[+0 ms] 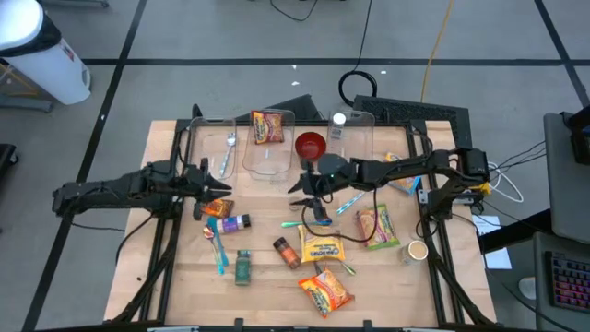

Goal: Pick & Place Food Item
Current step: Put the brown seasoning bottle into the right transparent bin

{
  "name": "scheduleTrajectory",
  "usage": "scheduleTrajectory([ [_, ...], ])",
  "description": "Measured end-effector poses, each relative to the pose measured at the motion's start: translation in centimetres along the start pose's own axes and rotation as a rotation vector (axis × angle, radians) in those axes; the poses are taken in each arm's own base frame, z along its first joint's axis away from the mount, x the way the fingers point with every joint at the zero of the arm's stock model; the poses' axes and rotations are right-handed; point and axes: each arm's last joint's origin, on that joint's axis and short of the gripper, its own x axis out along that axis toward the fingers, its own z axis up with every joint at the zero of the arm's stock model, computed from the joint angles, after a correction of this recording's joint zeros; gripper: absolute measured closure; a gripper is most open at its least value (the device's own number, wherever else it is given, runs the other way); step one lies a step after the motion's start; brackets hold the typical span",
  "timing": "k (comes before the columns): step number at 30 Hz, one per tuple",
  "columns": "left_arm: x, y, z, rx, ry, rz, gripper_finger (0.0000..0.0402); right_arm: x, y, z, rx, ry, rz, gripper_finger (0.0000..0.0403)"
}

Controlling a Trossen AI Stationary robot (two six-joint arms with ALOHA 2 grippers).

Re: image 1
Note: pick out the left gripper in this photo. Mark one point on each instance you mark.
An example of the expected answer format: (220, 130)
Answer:
(191, 184)

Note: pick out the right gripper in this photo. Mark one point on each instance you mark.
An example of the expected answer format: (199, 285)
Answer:
(336, 177)

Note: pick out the dark brown snack pack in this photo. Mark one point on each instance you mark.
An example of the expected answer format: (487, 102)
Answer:
(219, 209)

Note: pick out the purple label spice jar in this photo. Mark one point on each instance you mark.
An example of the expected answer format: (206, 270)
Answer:
(232, 224)

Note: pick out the silver metal spoon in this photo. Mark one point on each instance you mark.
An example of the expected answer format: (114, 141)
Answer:
(230, 138)

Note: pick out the red beef ramen pack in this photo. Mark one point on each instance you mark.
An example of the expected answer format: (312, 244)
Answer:
(267, 128)

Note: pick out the white cap bagel seasoning jar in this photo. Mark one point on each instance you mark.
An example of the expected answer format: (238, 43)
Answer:
(338, 119)

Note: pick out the blue ramen pack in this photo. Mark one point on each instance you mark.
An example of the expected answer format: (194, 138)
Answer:
(405, 184)

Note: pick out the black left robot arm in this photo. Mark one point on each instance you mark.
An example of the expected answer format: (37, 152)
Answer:
(115, 189)

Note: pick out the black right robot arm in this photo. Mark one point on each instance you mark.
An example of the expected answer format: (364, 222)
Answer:
(405, 168)

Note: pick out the green toothbrush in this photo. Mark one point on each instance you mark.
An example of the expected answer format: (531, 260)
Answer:
(299, 224)

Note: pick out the teal blue spoon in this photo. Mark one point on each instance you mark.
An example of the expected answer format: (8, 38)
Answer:
(213, 224)

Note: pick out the clear plastic bin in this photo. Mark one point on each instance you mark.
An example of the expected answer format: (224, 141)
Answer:
(272, 161)
(207, 152)
(359, 138)

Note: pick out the iridescent rainbow spoon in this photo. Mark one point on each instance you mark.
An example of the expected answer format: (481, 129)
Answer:
(208, 233)

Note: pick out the red and black bowl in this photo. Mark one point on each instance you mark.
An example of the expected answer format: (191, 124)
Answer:
(310, 146)

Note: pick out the yellow ramen noodle pack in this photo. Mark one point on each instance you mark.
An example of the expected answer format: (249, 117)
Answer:
(320, 249)

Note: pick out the orange label spice jar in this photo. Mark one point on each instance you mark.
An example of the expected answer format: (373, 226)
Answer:
(288, 253)

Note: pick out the green oregano spice jar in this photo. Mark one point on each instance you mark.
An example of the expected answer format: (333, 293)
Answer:
(243, 269)

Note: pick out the black triangular panel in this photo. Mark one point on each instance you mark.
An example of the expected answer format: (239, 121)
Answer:
(295, 108)

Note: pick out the orange chicken ramen pack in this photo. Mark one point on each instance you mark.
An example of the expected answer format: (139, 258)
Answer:
(325, 292)

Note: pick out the tan lidded can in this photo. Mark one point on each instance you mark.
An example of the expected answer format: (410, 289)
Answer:
(417, 250)

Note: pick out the black perforated panel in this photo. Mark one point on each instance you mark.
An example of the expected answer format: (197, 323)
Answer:
(415, 110)

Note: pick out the white paper sheet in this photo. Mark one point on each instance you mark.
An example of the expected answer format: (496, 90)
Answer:
(498, 258)

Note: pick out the white trash can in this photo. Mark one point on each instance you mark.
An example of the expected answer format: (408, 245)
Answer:
(41, 69)

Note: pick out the grey desk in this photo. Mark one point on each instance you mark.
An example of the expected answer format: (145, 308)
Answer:
(553, 244)

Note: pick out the grey flat panel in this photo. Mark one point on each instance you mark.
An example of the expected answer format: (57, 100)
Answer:
(567, 184)

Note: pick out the black computer keyboard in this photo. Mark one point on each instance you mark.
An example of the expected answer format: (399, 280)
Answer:
(571, 281)

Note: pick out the black device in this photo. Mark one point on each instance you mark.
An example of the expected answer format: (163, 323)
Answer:
(581, 138)

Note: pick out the silver aluminium bracket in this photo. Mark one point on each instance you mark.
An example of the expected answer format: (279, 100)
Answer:
(424, 197)

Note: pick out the black table edge bracket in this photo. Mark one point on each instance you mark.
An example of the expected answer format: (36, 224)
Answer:
(367, 323)
(239, 323)

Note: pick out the black aluminium table frame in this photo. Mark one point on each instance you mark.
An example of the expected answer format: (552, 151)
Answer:
(440, 295)

